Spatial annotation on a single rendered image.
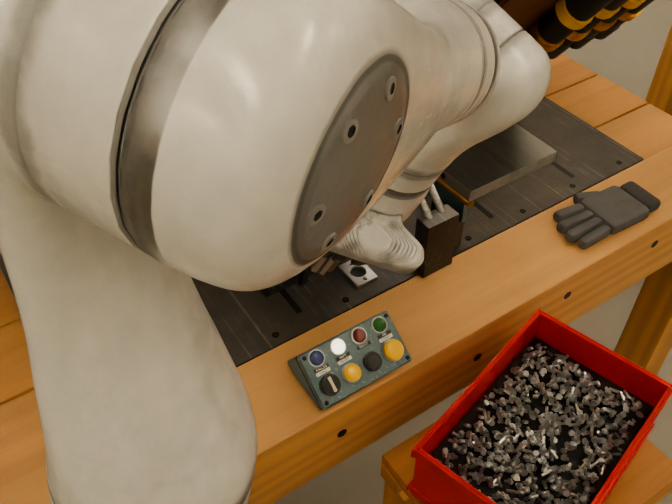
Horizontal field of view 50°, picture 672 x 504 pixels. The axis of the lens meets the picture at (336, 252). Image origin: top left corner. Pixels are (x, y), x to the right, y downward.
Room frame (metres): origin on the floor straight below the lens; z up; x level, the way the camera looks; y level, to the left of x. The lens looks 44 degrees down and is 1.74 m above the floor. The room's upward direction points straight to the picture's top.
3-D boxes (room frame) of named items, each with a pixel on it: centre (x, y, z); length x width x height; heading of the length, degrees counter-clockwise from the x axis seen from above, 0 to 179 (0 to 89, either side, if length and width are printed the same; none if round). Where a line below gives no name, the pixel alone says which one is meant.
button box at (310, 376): (0.62, -0.02, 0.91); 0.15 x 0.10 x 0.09; 124
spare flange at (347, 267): (0.80, -0.04, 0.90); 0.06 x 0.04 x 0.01; 33
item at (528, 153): (0.94, -0.13, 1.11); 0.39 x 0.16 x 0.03; 34
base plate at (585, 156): (0.98, -0.01, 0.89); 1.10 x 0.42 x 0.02; 124
